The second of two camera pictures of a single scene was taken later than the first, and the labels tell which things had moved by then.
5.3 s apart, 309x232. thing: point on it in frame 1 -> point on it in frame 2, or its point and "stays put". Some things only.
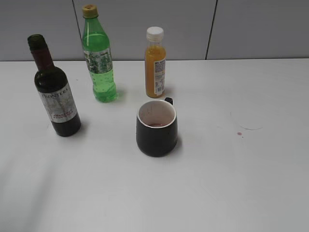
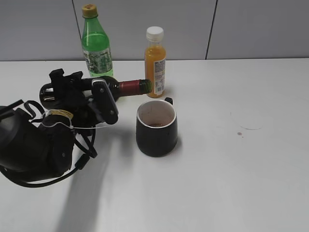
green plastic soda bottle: [96, 47] stays put
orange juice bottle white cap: [155, 63] stays put
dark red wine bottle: [52, 83] -> [117, 88]
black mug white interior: [157, 129] stays put
